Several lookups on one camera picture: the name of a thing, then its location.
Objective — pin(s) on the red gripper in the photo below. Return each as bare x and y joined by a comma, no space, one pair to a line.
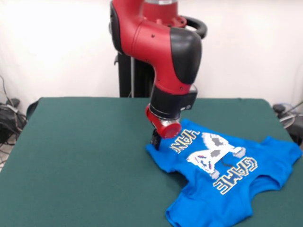
170,131

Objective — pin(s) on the blue printed t-shirt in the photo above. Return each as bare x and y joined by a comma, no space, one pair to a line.
213,189

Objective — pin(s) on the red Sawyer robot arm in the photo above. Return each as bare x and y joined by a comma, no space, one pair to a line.
161,52

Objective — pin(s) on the dark green table cloth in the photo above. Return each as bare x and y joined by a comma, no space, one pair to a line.
71,165

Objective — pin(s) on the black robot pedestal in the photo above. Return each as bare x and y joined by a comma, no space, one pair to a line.
125,75

